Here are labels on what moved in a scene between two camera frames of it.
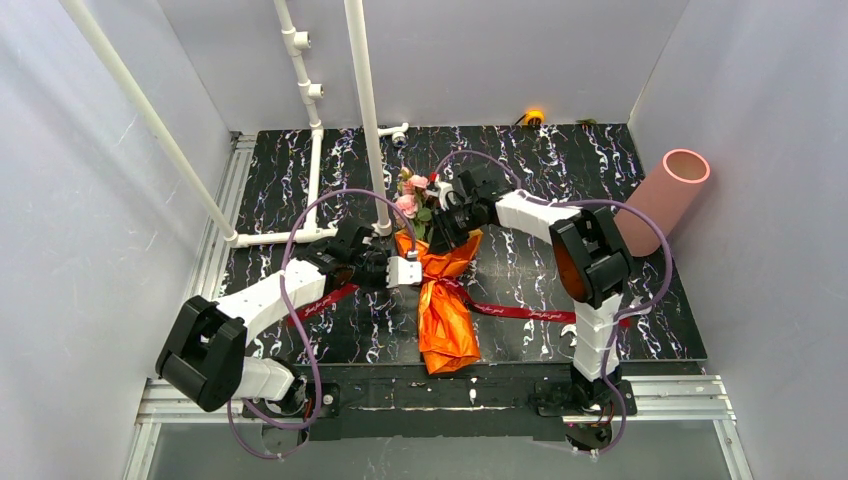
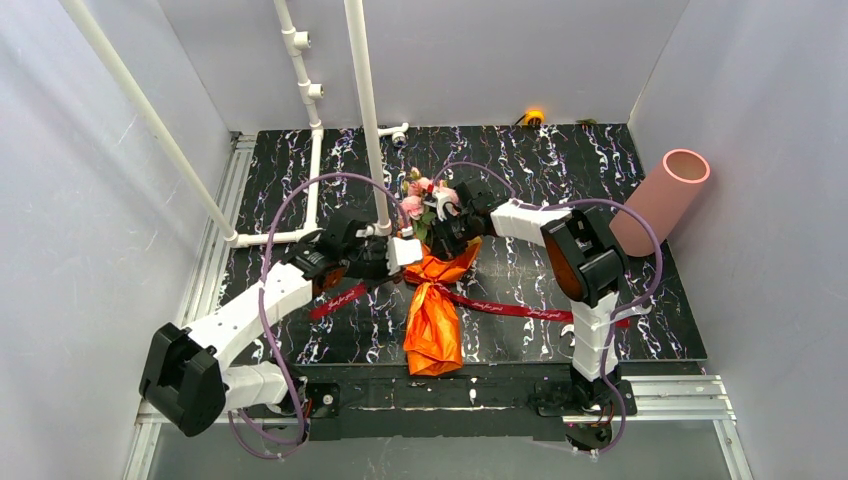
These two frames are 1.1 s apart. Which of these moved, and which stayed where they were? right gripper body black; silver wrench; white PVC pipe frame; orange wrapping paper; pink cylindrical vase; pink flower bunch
Moved: pink flower bunch; orange wrapping paper
Stayed: silver wrench; white PVC pipe frame; pink cylindrical vase; right gripper body black
